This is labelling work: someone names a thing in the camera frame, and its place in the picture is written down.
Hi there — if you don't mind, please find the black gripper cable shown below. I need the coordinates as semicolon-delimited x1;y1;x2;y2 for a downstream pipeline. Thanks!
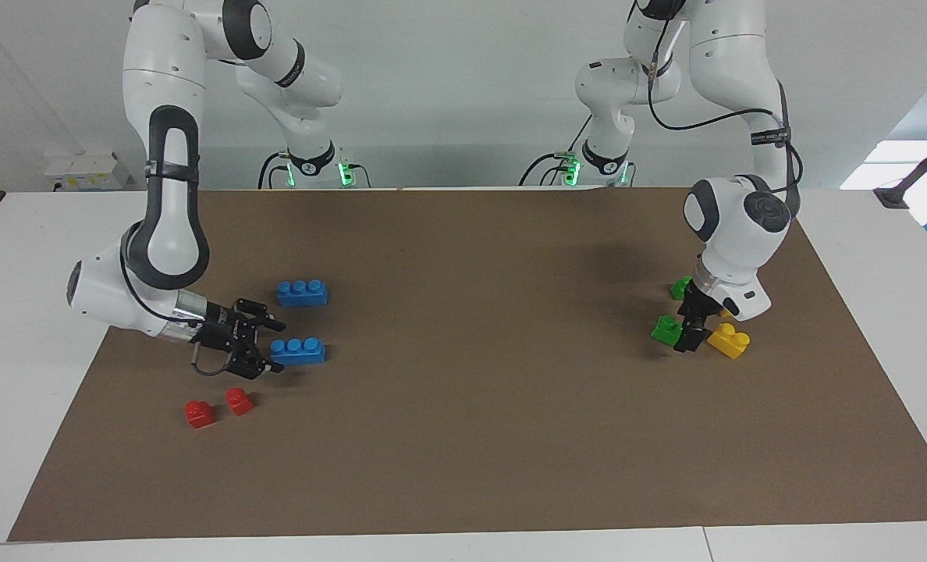
119;156;234;378
646;0;804;219

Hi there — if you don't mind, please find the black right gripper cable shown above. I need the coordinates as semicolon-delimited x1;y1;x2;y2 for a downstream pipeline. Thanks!
119;156;234;378

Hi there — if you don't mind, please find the white box with yellow labels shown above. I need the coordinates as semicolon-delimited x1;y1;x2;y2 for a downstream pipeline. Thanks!
44;152;133;192

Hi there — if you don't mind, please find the black left arm base cable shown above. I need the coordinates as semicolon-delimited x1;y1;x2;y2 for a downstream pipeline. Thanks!
520;117;593;187

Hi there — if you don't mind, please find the brown table mat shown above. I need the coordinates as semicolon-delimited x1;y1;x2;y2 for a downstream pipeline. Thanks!
7;186;927;542

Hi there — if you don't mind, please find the black right arm base cable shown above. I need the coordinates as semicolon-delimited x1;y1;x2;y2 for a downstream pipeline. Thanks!
258;151;289;190

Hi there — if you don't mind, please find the blue three-stud toy brick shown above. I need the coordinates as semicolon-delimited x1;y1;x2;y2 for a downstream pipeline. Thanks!
276;279;329;308
269;337;327;366

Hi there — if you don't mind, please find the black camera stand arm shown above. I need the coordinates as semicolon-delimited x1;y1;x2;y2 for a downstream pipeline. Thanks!
873;123;927;209

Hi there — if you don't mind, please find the black arm base cable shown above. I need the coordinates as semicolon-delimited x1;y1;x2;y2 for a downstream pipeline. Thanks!
258;151;289;190
520;117;593;187

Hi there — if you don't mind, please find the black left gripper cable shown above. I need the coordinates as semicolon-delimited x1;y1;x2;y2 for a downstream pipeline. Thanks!
646;0;804;219

